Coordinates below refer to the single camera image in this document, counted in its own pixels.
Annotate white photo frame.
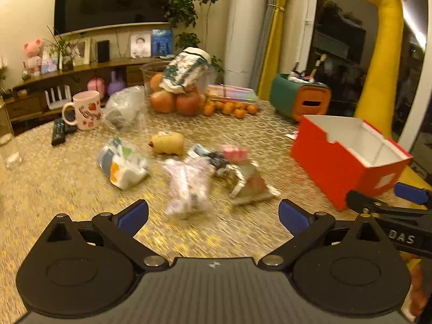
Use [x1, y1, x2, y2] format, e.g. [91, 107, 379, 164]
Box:
[69, 37, 92, 66]

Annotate printed cloth bag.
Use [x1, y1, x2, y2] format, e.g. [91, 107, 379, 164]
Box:
[159, 47, 211, 93]

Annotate yellow giraffe figure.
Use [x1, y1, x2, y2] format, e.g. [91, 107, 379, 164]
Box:
[349, 0, 432, 190]

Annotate flat pink clear box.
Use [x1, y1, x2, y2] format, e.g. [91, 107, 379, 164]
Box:
[207, 84, 259, 103]

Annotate black remote control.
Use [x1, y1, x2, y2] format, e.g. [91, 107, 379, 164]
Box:
[64, 110, 78, 134]
[51, 118, 66, 146]

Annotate cluster of tangerines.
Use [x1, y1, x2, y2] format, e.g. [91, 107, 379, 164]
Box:
[202, 99, 259, 119]

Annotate wooden television cabinet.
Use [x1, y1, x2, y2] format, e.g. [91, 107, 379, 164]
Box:
[0, 54, 183, 122]

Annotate white router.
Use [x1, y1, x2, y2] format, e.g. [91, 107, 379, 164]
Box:
[45, 86, 72, 110]

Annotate clear drinking glass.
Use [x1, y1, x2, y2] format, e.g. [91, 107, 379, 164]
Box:
[0, 96, 22, 169]

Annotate clear plastic bag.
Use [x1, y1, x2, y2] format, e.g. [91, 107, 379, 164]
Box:
[103, 86, 147, 132]

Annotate black speaker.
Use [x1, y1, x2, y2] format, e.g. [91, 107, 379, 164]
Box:
[96, 40, 111, 63]

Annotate small blue white packet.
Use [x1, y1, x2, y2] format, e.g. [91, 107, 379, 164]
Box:
[187, 143, 211, 159]

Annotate grey curtain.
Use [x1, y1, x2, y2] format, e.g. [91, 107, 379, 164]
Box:
[261, 0, 281, 75]

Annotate pastel picture card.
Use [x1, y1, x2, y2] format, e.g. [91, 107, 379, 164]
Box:
[40, 45, 59, 73]

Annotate pink strawberry mug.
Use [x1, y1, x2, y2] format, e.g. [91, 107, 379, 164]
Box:
[62, 90, 103, 131]

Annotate pink clear plastic packet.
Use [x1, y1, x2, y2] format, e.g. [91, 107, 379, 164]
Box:
[163, 157, 214, 217]

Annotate purple toy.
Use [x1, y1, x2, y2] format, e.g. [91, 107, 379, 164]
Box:
[107, 70, 126, 97]

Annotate blue white snack packet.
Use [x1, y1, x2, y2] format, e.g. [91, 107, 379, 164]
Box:
[97, 137, 151, 190]

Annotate black crinkled packet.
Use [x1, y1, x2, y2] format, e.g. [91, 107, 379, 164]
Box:
[206, 152, 230, 176]

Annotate yellow curtain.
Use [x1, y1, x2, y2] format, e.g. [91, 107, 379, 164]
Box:
[256, 0, 294, 100]

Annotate glass balcony door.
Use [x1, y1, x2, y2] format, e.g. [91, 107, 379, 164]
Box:
[305, 0, 432, 149]

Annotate pink binder clip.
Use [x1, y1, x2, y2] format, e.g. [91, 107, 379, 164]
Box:
[221, 144, 249, 163]

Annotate black television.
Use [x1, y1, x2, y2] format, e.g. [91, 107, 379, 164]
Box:
[54, 0, 181, 36]

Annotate green orange tissue box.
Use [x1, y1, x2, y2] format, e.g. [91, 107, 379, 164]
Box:
[270, 72, 332, 122]

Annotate tall green houseplant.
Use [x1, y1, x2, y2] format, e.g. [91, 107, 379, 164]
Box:
[164, 0, 230, 71]

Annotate clear fruit bowl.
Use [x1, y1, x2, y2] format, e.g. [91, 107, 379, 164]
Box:
[141, 61, 217, 113]

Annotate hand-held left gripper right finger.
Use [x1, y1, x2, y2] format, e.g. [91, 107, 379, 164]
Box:
[258, 198, 382, 272]

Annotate orange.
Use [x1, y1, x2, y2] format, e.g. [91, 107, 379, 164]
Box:
[149, 73, 165, 92]

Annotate small potted grass plant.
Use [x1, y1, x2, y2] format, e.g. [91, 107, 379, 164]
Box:
[45, 27, 73, 71]

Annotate red cardboard box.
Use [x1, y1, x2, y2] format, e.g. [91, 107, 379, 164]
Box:
[290, 115, 413, 211]

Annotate silver foil packet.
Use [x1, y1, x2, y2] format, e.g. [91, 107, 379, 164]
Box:
[229, 162, 281, 206]

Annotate blue picture card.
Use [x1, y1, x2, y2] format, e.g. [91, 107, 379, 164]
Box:
[152, 29, 174, 56]

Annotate pink toy handbag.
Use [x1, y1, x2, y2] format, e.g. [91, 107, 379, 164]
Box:
[87, 76, 106, 92]

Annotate white round column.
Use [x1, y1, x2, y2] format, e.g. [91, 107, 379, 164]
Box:
[224, 0, 271, 90]

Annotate desktop with gold floral cloth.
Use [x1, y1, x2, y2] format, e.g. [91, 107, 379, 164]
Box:
[0, 99, 432, 277]

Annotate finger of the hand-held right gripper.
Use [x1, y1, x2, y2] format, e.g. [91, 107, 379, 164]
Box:
[347, 190, 432, 218]
[394, 182, 432, 206]

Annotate portrait photo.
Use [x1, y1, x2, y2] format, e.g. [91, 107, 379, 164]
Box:
[130, 34, 152, 58]

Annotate pink plush toy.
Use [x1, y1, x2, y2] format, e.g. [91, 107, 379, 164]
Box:
[23, 39, 44, 75]

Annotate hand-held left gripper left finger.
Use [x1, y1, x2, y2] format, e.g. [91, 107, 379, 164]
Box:
[47, 199, 169, 272]

